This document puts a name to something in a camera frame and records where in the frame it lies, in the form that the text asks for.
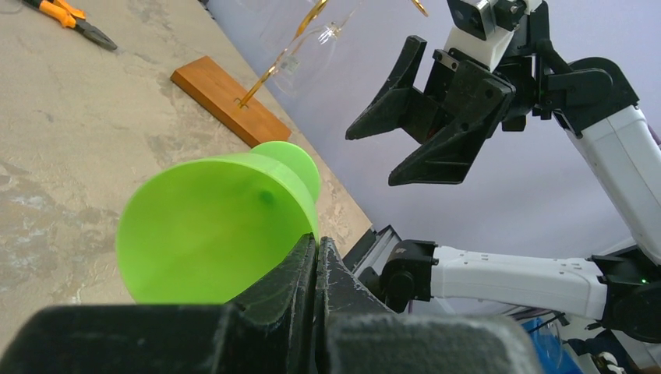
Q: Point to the wooden rack base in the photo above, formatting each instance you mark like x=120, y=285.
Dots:
x=217, y=92

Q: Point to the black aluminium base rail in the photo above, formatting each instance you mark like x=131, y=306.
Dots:
x=367, y=258

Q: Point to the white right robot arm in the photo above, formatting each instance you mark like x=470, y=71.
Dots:
x=604, y=210

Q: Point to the gold wire glass rack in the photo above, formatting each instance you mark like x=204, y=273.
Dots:
x=289, y=20

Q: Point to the green plastic goblet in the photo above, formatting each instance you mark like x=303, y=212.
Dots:
x=203, y=231

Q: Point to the orange black pliers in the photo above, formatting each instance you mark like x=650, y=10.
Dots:
x=74, y=19

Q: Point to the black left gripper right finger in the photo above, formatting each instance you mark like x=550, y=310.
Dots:
x=357, y=333

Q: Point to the clear champagne flute with label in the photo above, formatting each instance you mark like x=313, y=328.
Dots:
x=306, y=57

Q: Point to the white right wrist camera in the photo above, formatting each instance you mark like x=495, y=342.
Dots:
x=483, y=29

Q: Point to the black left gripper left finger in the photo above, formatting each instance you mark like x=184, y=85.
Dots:
x=266, y=329

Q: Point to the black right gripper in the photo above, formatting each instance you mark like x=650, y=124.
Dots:
x=470, y=100

